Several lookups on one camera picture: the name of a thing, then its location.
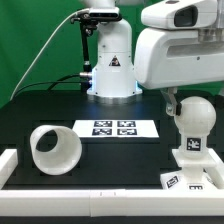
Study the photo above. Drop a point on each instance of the black camera stand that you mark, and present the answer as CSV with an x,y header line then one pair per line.
x,y
86,31

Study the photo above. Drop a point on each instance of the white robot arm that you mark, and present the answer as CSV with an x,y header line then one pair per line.
x,y
113,77

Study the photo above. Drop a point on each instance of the white front fence rail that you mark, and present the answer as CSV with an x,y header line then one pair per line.
x,y
102,203

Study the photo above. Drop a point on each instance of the white lamp base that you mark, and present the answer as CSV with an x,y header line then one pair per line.
x,y
192,174

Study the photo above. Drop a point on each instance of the white left fence rail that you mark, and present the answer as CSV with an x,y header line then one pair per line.
x,y
8,163

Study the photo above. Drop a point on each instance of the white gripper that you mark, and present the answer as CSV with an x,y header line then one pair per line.
x,y
176,58

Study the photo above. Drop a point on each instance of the black depth camera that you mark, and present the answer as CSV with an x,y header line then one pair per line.
x,y
97,14

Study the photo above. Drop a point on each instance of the white fence rail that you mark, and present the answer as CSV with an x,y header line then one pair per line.
x,y
216,173
8,163
102,203

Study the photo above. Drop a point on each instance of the white marker sheet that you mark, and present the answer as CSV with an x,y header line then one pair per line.
x,y
115,128

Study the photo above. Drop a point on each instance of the white lamp bulb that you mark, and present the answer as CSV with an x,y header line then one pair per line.
x,y
195,122

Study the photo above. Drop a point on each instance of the white lamp shade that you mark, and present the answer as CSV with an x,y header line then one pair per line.
x,y
63,157

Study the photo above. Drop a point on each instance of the white right fence rail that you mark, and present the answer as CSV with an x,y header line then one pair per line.
x,y
216,173

